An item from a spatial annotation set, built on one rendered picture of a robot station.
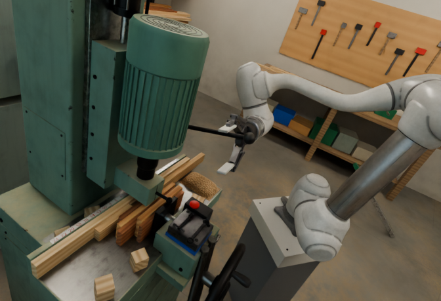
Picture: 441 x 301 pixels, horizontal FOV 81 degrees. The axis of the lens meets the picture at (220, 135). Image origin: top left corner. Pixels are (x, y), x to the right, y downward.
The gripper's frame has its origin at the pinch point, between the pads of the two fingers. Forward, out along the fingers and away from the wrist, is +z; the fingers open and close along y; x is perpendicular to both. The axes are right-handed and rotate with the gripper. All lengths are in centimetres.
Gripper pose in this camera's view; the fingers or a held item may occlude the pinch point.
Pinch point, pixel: (223, 151)
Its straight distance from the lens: 78.1
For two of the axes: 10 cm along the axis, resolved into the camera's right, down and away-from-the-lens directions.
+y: 0.3, -9.3, -3.6
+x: 8.9, 1.9, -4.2
